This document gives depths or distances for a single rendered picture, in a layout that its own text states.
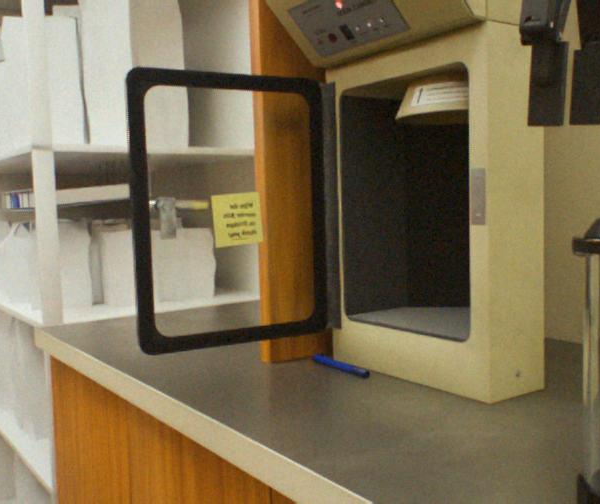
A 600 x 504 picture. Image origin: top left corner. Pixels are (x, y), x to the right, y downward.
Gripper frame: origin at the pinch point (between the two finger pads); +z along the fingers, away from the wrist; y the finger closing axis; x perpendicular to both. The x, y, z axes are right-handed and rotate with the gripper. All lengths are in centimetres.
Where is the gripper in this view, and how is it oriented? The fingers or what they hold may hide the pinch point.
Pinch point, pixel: (568, 94)
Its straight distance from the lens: 67.9
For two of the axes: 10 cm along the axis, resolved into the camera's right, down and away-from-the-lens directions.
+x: 7.0, 1.3, -7.0
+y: -7.1, 1.5, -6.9
